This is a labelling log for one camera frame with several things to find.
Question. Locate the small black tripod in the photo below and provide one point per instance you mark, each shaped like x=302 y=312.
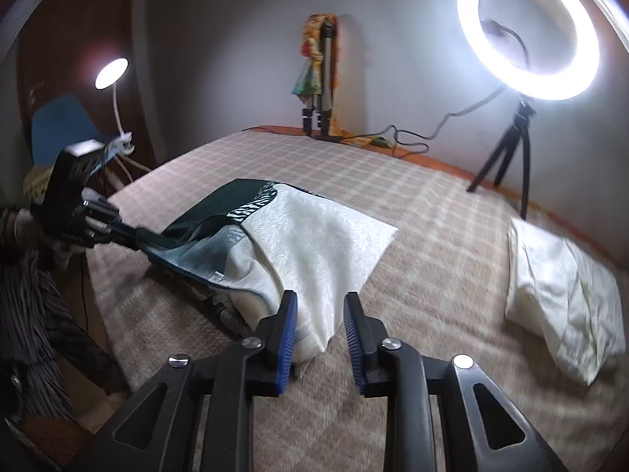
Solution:
x=521 y=128

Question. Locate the green and white printed T-shirt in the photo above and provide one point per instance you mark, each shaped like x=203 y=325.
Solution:
x=314 y=246

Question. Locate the folded grey tripod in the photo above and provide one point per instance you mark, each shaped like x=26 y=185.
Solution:
x=324 y=83

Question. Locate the leopard print cloth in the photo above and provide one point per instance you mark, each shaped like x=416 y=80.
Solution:
x=37 y=182

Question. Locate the checkered bed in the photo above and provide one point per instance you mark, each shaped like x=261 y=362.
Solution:
x=442 y=236

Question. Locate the blue chair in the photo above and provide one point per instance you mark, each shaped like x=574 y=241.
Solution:
x=59 y=123

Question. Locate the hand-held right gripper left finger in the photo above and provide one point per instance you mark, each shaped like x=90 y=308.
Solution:
x=286 y=334

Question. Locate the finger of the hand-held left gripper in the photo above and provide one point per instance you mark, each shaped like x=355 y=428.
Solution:
x=128 y=233

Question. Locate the folded tripod with doll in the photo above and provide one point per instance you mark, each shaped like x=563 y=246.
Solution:
x=307 y=76

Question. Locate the white clip-on desk lamp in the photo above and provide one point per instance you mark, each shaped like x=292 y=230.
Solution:
x=110 y=71

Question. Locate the folded white garment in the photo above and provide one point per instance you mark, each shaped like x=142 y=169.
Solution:
x=555 y=295

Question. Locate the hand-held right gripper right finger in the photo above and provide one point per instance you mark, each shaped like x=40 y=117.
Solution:
x=354 y=339

